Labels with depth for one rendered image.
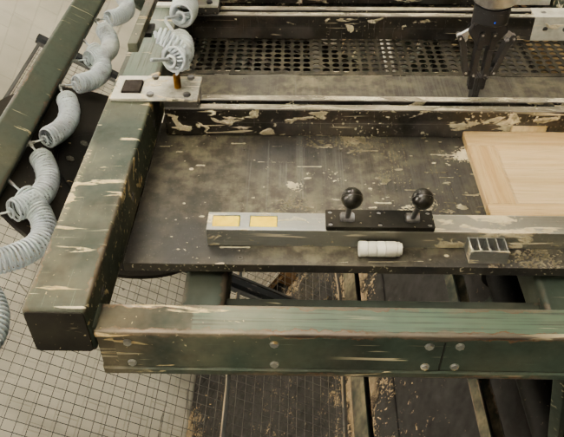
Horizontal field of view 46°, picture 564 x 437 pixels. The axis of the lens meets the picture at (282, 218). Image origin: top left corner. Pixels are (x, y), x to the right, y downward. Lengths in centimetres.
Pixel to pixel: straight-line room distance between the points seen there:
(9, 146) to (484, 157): 127
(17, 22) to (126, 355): 666
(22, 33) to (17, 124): 561
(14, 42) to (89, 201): 657
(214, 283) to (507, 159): 68
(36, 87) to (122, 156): 95
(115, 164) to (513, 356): 79
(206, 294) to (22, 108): 111
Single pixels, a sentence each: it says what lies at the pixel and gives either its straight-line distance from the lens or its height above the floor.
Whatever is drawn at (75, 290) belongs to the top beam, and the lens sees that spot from 108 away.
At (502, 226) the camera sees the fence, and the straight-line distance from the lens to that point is 130.
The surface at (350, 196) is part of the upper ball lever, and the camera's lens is 112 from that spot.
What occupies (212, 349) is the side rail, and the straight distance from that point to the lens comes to 109.
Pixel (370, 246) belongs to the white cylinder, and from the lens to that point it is 122.
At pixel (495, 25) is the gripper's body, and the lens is 150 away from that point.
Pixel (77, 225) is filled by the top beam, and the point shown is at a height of 193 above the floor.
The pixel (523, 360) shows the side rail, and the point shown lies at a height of 123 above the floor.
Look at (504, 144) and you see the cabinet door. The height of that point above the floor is 117.
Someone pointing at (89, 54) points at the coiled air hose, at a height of 206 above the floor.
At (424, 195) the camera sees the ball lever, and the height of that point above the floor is 145.
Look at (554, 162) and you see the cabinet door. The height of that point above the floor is 109.
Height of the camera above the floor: 200
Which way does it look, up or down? 19 degrees down
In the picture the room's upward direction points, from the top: 66 degrees counter-clockwise
